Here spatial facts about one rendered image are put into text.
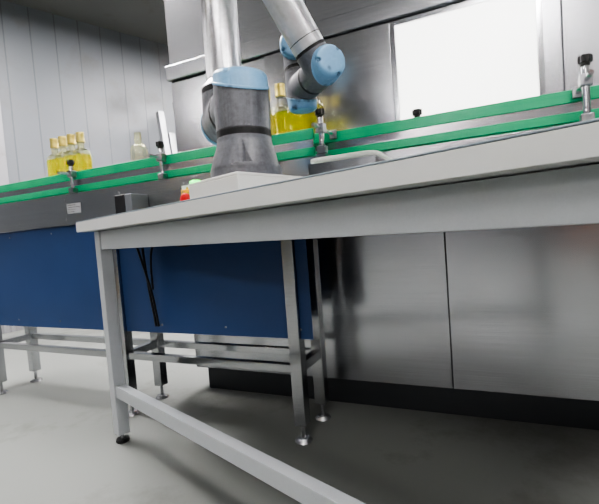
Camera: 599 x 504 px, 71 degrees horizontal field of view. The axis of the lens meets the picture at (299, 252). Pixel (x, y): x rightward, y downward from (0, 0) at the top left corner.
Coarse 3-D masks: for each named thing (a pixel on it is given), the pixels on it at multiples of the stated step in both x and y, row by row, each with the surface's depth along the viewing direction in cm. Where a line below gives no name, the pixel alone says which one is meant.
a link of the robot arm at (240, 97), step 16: (224, 80) 84; (240, 80) 84; (256, 80) 85; (224, 96) 85; (240, 96) 84; (256, 96) 85; (208, 112) 94; (224, 112) 85; (240, 112) 84; (256, 112) 85
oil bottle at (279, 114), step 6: (276, 108) 141; (282, 108) 140; (276, 114) 141; (282, 114) 140; (276, 120) 141; (282, 120) 140; (276, 126) 141; (282, 126) 140; (276, 132) 141; (282, 132) 141
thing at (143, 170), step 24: (288, 144) 128; (312, 144) 125; (96, 168) 163; (120, 168) 157; (144, 168) 153; (168, 168) 148; (192, 168) 144; (0, 192) 189; (24, 192) 182; (48, 192) 175
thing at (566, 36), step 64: (192, 0) 172; (256, 0) 160; (320, 0) 150; (384, 0) 141; (448, 0) 130; (576, 0) 119; (192, 64) 172; (256, 64) 162; (576, 64) 120; (192, 128) 177
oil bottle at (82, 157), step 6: (78, 132) 183; (78, 138) 183; (84, 138) 185; (78, 144) 183; (78, 150) 182; (84, 150) 183; (78, 156) 182; (84, 156) 183; (90, 156) 185; (78, 162) 182; (84, 162) 182; (90, 162) 185; (78, 168) 182; (84, 168) 182; (90, 168) 185
